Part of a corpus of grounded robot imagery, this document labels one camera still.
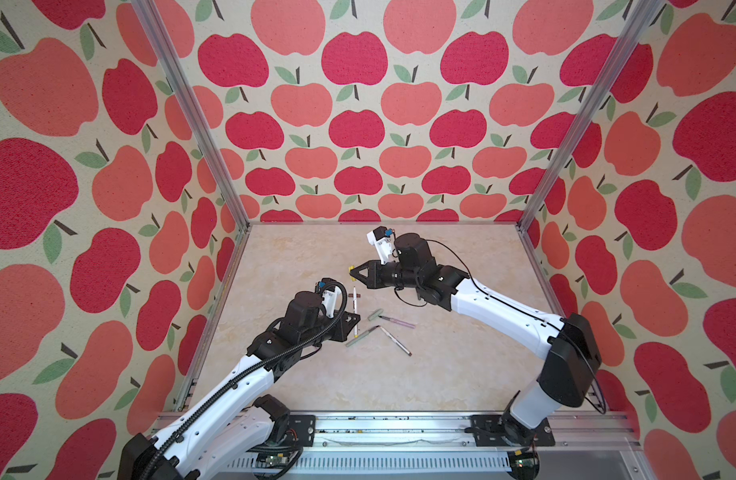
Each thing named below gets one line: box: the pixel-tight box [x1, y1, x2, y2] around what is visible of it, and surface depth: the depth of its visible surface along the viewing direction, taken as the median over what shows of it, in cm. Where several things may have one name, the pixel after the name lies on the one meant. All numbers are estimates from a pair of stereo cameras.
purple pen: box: [378, 315, 416, 329], surface depth 95 cm
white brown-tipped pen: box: [379, 326, 413, 357], surface depth 90 cm
